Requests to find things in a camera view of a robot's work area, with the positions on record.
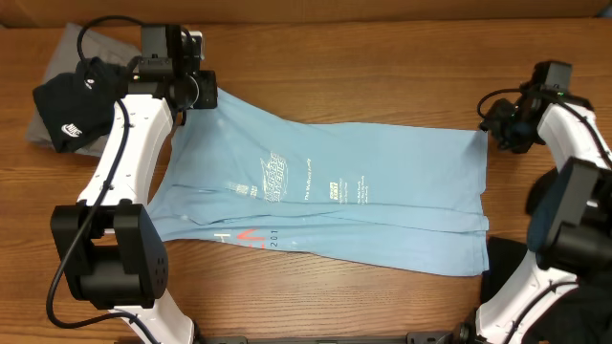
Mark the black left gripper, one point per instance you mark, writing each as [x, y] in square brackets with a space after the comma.
[208, 97]

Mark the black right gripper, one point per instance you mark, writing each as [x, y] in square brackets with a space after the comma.
[493, 116]

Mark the light blue printed t-shirt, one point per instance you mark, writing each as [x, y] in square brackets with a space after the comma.
[386, 195]

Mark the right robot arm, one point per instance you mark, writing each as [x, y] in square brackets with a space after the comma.
[568, 128]

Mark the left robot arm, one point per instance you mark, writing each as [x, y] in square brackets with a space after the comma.
[110, 252]

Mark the folded black Nike shirt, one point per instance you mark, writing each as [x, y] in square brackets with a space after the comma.
[77, 108]

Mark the black garment under blue shirt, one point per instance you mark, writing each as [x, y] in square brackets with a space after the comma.
[569, 241]

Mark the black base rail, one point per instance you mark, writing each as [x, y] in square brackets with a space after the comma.
[325, 340]

